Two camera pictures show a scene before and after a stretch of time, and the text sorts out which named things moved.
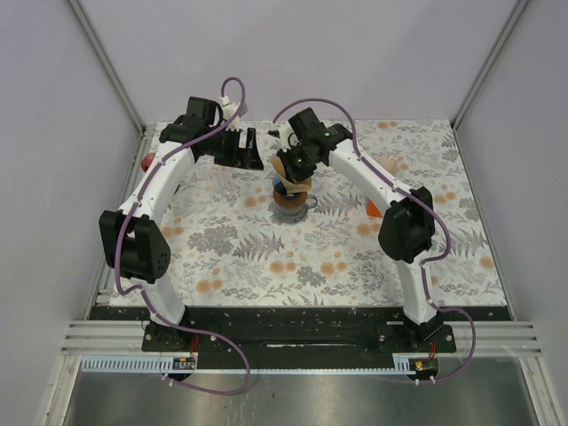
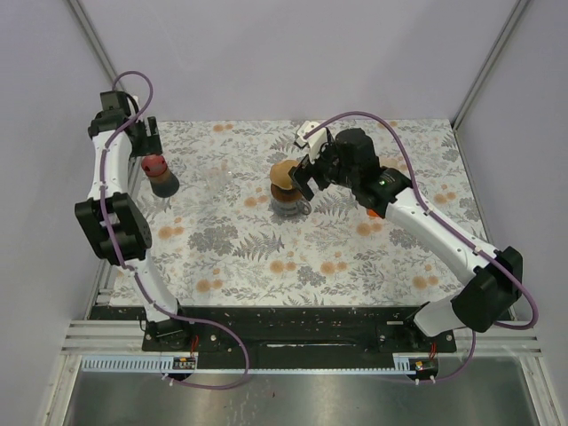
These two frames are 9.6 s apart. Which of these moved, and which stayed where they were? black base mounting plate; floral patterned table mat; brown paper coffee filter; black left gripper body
Moved: brown paper coffee filter; black left gripper body
Stayed: black base mounting plate; floral patterned table mat
